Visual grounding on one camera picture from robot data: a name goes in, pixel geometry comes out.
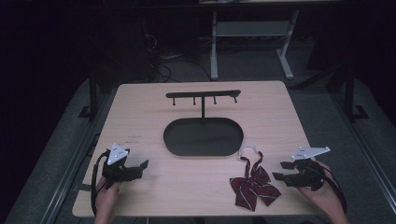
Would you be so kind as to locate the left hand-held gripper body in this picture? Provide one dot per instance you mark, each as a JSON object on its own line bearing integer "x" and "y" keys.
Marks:
{"x": 120, "y": 172}

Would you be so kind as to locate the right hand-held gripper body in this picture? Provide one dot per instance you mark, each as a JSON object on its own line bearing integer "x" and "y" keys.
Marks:
{"x": 306, "y": 175}

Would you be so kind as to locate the person's right hand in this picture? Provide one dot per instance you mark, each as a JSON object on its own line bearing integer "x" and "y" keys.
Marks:
{"x": 323, "y": 196}

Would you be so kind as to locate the person's left hand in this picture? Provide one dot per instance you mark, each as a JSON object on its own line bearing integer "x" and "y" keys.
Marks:
{"x": 106, "y": 199}

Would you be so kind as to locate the dark red striped bow tie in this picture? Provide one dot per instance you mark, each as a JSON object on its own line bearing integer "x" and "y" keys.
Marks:
{"x": 253, "y": 186}

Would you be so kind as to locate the grey tape strip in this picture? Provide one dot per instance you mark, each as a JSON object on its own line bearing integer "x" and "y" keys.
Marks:
{"x": 83, "y": 187}

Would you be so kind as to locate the black hook rack with tray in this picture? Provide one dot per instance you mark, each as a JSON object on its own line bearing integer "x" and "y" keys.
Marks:
{"x": 203, "y": 137}

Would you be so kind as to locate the black metal stand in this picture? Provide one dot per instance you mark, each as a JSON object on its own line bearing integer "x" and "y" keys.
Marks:
{"x": 92, "y": 93}
{"x": 350, "y": 93}

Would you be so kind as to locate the white metal table frame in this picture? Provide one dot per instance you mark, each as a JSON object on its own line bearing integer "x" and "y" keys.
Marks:
{"x": 252, "y": 28}

